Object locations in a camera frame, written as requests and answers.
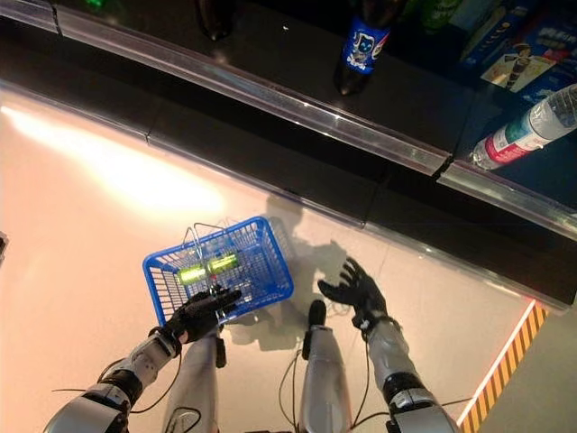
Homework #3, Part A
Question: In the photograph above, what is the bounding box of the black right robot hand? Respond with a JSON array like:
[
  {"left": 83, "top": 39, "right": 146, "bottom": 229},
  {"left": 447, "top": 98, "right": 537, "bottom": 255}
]
[{"left": 317, "top": 257, "right": 389, "bottom": 330}]

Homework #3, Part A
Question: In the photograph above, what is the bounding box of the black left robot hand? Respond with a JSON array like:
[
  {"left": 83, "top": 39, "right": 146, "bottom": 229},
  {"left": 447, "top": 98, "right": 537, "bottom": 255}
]
[{"left": 158, "top": 288, "right": 243, "bottom": 346}]

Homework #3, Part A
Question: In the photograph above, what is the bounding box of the blue plastic shopping basket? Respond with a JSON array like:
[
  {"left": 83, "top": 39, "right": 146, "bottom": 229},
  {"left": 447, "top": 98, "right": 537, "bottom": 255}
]
[{"left": 142, "top": 216, "right": 295, "bottom": 327}]

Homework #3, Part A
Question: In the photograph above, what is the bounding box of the cola bottle blue label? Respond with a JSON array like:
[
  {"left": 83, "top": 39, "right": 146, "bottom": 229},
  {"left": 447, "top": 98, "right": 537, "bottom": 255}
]
[{"left": 333, "top": 0, "right": 391, "bottom": 97}]

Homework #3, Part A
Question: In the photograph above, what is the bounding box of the green drink can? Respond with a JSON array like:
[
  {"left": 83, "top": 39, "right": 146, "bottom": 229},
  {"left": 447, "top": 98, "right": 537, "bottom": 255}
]
[
  {"left": 207, "top": 253, "right": 240, "bottom": 272},
  {"left": 419, "top": 0, "right": 456, "bottom": 32}
]

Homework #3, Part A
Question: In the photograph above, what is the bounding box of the black right robot foot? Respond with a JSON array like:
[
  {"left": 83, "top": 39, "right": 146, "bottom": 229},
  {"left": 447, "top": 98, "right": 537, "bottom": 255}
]
[{"left": 307, "top": 299, "right": 328, "bottom": 327}]

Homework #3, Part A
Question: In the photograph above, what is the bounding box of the silver left robot leg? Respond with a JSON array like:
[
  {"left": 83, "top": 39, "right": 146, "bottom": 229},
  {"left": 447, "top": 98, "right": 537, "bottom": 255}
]
[{"left": 162, "top": 327, "right": 227, "bottom": 433}]

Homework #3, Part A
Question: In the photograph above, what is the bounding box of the silver robot leg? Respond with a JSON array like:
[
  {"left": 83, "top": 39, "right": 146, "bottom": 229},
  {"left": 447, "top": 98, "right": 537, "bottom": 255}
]
[
  {"left": 162, "top": 327, "right": 227, "bottom": 433},
  {"left": 298, "top": 324, "right": 353, "bottom": 433}
]

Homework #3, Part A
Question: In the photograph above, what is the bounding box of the silver right robot leg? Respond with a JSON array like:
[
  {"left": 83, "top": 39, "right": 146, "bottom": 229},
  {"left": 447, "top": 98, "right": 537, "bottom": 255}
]
[{"left": 298, "top": 324, "right": 353, "bottom": 433}]

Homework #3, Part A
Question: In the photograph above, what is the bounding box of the yellow black hazard tape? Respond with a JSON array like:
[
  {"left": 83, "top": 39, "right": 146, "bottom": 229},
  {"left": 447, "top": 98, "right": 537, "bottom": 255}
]
[{"left": 457, "top": 301, "right": 549, "bottom": 433}]

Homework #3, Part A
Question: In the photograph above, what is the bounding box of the black low base shelf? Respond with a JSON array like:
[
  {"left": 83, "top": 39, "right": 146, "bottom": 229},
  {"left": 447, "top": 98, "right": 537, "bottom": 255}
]
[{"left": 0, "top": 26, "right": 577, "bottom": 312}]

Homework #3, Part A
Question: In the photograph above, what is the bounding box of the clear water bottle red label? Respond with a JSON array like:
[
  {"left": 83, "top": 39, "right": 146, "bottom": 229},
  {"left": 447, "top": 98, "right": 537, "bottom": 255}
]
[{"left": 471, "top": 83, "right": 577, "bottom": 171}]

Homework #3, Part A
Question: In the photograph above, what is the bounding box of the black shelf board with bottles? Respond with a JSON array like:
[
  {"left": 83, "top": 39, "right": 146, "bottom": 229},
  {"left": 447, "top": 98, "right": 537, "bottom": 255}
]
[{"left": 0, "top": 0, "right": 577, "bottom": 235}]

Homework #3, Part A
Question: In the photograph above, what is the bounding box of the blue cookie box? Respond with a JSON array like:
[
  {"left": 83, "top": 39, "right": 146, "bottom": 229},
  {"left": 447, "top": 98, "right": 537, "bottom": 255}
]
[
  {"left": 459, "top": 0, "right": 531, "bottom": 69},
  {"left": 480, "top": 17, "right": 577, "bottom": 107}
]

